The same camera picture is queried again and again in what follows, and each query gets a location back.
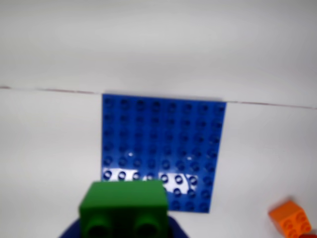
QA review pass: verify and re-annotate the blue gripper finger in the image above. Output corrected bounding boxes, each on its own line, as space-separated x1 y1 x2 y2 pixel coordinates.
58 217 83 238
167 215 191 238

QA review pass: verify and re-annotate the green 2x2 block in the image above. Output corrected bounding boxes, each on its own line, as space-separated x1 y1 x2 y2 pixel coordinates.
78 180 170 238

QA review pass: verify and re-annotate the orange 2x2 block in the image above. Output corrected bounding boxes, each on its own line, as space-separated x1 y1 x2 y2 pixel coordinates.
268 200 313 237

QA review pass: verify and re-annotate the blue 8x8 studded plate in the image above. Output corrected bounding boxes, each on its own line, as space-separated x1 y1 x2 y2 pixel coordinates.
101 93 227 214

